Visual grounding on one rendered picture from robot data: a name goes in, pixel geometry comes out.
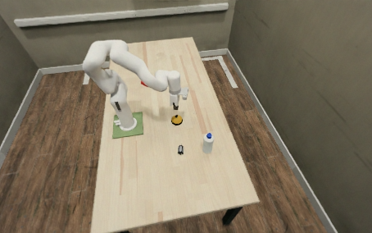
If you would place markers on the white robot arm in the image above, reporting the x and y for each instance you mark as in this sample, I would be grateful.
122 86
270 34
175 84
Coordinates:
106 81

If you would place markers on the yellow and black service bell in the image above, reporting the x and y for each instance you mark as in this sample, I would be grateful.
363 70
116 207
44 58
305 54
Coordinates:
176 120

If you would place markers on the white bottle with blue cap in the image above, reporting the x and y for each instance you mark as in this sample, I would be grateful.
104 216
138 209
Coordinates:
208 141

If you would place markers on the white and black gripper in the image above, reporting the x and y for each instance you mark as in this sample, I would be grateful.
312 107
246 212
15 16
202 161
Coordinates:
174 100

